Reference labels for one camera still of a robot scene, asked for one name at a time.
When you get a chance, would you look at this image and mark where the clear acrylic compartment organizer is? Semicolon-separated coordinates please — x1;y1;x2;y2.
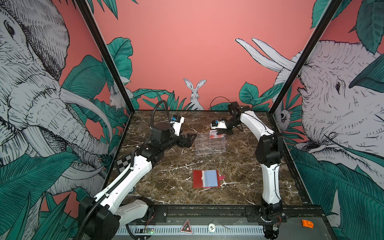
195;132;226;156

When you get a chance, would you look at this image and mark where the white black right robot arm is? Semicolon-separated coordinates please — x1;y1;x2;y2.
211;102;284;223

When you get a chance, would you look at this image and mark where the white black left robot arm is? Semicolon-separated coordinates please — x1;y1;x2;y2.
75;116;197;240

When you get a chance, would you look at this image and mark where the black white checkerboard calibration board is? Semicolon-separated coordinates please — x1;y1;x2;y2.
115;154;131;174

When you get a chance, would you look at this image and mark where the red warning triangle sticker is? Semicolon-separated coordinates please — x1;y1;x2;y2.
180;219;193;234

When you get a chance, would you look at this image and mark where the round white sticker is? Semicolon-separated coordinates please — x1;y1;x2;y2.
208;223;216;233

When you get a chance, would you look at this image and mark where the white ventilation grille strip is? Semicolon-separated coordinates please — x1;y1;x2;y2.
129;225;264;236

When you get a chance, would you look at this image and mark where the orange small connector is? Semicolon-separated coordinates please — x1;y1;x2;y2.
302;220;314;229

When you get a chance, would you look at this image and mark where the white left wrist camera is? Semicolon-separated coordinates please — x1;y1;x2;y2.
171;115;185;136

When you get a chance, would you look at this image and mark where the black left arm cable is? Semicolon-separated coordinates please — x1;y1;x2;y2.
149;99;172;130

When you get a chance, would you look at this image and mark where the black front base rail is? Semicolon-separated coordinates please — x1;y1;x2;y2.
151;205;326;225

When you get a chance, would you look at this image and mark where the black right corner frame post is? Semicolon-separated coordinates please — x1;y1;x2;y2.
269;0;342;115

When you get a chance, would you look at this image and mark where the black corner frame post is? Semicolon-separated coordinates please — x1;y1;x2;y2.
75;0;135;115
269;0;342;115

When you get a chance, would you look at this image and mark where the black left corner frame post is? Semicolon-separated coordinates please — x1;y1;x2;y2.
75;0;135;115

